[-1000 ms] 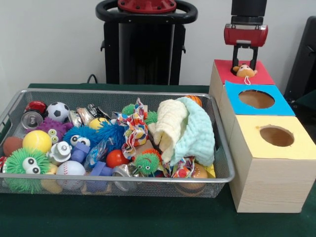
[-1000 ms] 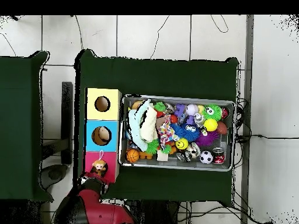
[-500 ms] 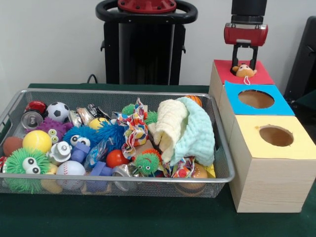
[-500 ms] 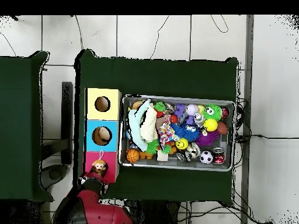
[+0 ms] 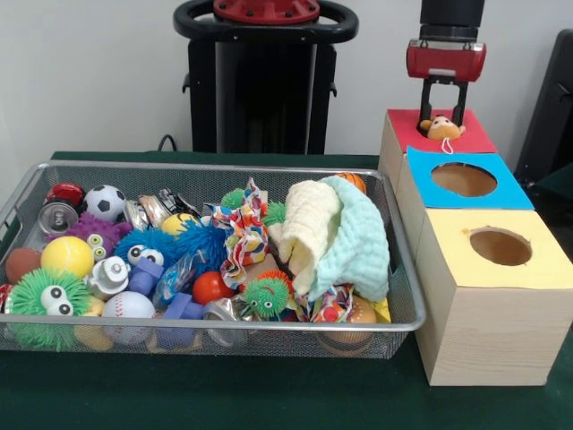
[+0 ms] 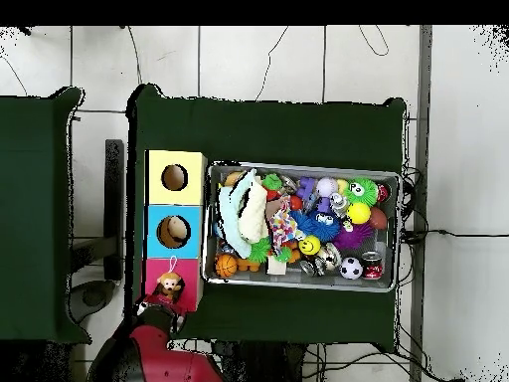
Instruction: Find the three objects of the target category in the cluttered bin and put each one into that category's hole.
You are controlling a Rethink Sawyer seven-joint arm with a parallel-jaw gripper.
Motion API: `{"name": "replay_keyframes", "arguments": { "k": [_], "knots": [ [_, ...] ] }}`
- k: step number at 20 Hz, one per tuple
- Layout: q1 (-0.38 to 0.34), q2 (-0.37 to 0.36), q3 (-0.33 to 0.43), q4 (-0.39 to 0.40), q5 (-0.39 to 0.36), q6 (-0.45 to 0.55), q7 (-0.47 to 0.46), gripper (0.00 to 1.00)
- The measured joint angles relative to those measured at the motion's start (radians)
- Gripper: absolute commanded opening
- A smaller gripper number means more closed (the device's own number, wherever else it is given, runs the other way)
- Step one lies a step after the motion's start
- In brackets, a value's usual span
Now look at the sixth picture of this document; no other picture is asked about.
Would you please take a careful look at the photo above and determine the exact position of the brown monkey plush toy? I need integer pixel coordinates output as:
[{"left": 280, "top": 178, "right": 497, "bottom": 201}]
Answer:
[{"left": 152, "top": 255, "right": 187, "bottom": 302}]

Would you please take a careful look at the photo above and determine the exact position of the mint waffle cloth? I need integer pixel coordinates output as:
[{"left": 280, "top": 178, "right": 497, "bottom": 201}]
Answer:
[{"left": 216, "top": 169, "right": 259, "bottom": 260}]

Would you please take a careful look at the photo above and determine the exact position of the cream waffle cloth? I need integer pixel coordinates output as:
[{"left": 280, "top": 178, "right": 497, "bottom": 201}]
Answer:
[{"left": 237, "top": 180, "right": 270, "bottom": 245}]

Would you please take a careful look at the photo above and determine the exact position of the colourful patterned cloth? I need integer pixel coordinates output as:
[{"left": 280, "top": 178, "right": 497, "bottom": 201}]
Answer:
[{"left": 267, "top": 194, "right": 300, "bottom": 257}]

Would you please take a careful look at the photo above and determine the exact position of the wooden box with three holes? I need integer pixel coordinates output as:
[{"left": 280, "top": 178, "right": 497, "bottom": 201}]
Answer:
[{"left": 140, "top": 149, "right": 209, "bottom": 312}]

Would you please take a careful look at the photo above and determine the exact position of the small orange basketball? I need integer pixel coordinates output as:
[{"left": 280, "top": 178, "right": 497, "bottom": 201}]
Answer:
[{"left": 214, "top": 254, "right": 239, "bottom": 279}]

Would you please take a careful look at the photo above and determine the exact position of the yellow ball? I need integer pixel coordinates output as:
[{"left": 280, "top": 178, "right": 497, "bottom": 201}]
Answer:
[
  {"left": 346, "top": 201, "right": 372, "bottom": 225},
  {"left": 297, "top": 234, "right": 322, "bottom": 257}
]

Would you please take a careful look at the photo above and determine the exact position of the blue spiky ball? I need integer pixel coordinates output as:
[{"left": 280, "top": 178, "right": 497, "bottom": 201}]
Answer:
[{"left": 307, "top": 209, "right": 342, "bottom": 243}]

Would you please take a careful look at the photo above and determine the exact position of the small soccer ball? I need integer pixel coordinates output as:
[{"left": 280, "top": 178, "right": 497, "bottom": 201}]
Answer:
[{"left": 338, "top": 257, "right": 364, "bottom": 281}]

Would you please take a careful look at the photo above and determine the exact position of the dark green table cloth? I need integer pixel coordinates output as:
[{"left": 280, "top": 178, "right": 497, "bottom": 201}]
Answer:
[
  {"left": 0, "top": 86, "right": 92, "bottom": 344},
  {"left": 124, "top": 83, "right": 408, "bottom": 352}
]

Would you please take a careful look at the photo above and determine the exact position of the purple spiky googly-eyed toy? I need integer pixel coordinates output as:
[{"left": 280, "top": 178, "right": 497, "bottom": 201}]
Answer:
[{"left": 332, "top": 221, "right": 376, "bottom": 250}]

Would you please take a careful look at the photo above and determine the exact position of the green spiky googly-eyed ball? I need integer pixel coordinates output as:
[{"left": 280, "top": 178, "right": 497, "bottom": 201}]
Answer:
[{"left": 344, "top": 177, "right": 380, "bottom": 208}]

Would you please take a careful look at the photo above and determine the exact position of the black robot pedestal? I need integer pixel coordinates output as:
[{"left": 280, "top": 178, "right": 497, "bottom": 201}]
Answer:
[{"left": 216, "top": 340, "right": 308, "bottom": 382}]

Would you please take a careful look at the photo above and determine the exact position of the shallow wire mesh bin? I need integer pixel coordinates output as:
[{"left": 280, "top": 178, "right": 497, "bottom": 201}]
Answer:
[{"left": 201, "top": 160, "right": 402, "bottom": 293}]

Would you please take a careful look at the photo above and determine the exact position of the thin black cable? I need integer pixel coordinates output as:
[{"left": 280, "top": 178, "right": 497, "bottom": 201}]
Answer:
[
  {"left": 254, "top": 25, "right": 289, "bottom": 101},
  {"left": 357, "top": 25, "right": 390, "bottom": 57},
  {"left": 126, "top": 25, "right": 144, "bottom": 85}
]

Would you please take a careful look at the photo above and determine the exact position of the black power cable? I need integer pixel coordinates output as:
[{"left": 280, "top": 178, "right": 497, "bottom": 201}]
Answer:
[{"left": 401, "top": 228, "right": 509, "bottom": 240}]

